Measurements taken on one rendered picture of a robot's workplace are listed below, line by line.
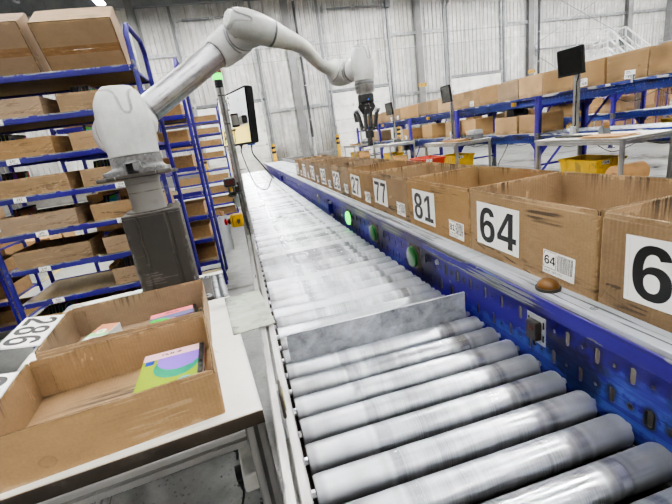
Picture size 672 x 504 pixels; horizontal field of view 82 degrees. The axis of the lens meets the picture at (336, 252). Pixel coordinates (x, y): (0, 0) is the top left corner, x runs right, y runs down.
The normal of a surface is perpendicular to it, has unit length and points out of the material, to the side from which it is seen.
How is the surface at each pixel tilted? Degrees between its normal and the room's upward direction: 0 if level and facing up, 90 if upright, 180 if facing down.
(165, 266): 90
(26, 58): 118
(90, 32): 123
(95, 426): 91
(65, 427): 90
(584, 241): 90
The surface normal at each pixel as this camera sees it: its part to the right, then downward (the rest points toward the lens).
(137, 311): 0.33, 0.21
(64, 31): 0.28, 0.72
